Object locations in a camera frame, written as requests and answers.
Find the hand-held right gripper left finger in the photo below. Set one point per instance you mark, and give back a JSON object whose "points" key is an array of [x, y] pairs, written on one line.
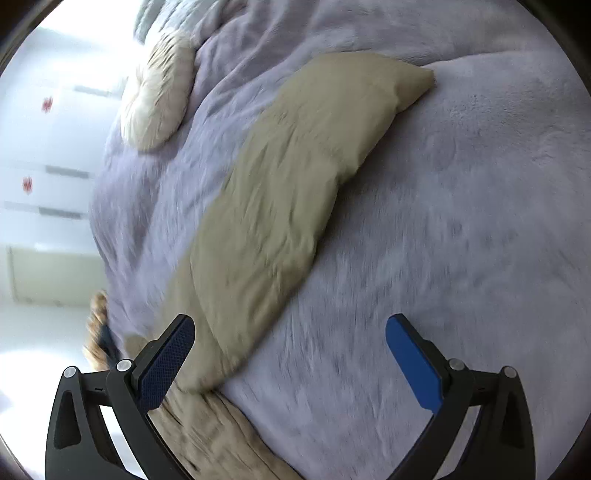
{"points": [[168, 360]]}

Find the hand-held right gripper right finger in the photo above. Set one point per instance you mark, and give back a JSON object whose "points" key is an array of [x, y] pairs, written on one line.
{"points": [[413, 364]]}

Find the beige puffer jacket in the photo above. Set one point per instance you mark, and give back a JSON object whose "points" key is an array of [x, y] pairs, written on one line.
{"points": [[277, 194]]}

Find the brown fuzzy item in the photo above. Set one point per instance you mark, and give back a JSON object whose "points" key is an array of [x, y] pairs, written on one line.
{"points": [[98, 318]]}

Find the lavender fleece blanket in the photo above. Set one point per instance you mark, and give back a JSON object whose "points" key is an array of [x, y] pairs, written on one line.
{"points": [[438, 230]]}

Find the white wardrobe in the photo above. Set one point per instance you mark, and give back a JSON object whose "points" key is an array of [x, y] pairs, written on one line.
{"points": [[51, 221]]}

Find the red paper decoration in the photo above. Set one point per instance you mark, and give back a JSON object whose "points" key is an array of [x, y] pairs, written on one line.
{"points": [[46, 105], [27, 184]]}

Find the cream round pleated cushion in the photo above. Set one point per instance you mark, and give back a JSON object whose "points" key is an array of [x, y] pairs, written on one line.
{"points": [[154, 101]]}

